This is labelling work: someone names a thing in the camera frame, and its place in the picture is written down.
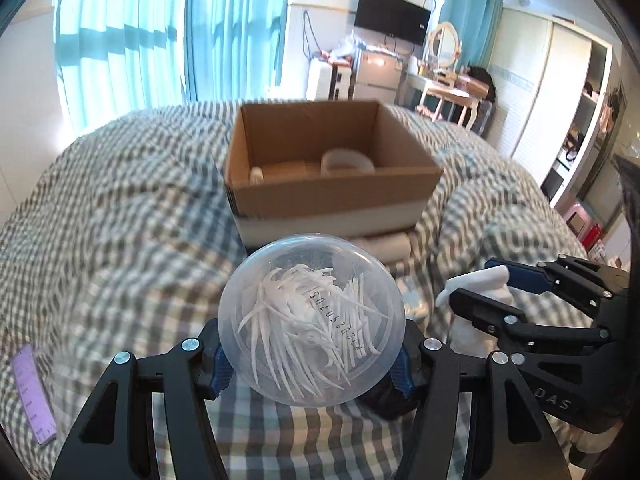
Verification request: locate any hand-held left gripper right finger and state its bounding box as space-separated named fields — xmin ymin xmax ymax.
xmin=388 ymin=319 xmax=572 ymax=480

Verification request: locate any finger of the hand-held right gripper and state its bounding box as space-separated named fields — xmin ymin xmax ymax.
xmin=484 ymin=254 xmax=627 ymax=317
xmin=449 ymin=287 xmax=612 ymax=356

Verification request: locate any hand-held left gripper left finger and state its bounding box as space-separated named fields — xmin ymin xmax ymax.
xmin=50 ymin=319 xmax=236 ymax=480

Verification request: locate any white plastic bottle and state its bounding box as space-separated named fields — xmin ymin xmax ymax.
xmin=436 ymin=266 xmax=512 ymax=352

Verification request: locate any clear tub of floss picks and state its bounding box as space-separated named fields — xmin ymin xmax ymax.
xmin=217 ymin=233 xmax=407 ymax=407

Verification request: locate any brown cardboard box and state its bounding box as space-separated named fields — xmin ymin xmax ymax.
xmin=223 ymin=99 xmax=444 ymax=257

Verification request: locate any clear plastic packet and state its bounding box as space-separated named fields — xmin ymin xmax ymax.
xmin=399 ymin=280 xmax=432 ymax=322

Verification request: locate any pink plastic stool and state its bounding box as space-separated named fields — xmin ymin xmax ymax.
xmin=562 ymin=201 xmax=597 ymax=241

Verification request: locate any white paper roll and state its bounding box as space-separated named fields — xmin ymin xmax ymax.
xmin=359 ymin=232 xmax=412 ymax=263

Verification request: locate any grey checked blanket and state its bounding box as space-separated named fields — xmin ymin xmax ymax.
xmin=0 ymin=97 xmax=591 ymax=480

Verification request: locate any white wardrobe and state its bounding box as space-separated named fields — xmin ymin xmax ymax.
xmin=487 ymin=7 xmax=626 ymax=226

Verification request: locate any purple ruler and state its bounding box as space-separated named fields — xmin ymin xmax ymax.
xmin=12 ymin=344 xmax=57 ymax=445

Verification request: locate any white tape roll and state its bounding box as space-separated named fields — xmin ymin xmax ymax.
xmin=321 ymin=147 xmax=377 ymax=174

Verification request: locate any black bag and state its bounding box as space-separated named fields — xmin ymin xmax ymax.
xmin=467 ymin=65 xmax=497 ymax=103

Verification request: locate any white dressing table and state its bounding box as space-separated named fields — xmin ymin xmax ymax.
xmin=400 ymin=67 xmax=493 ymax=128

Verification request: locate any oval vanity mirror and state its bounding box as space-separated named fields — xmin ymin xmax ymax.
xmin=425 ymin=22 xmax=461 ymax=72

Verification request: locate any grey small fridge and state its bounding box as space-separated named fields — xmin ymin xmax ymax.
xmin=352 ymin=46 xmax=407 ymax=103

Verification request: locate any teal window curtain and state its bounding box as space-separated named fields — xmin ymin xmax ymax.
xmin=52 ymin=0 xmax=291 ymax=133
xmin=439 ymin=0 xmax=508 ymax=73

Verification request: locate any white suitcase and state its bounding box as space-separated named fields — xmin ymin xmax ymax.
xmin=305 ymin=59 xmax=354 ymax=102

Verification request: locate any black wall television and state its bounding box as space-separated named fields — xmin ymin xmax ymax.
xmin=354 ymin=0 xmax=432 ymax=46

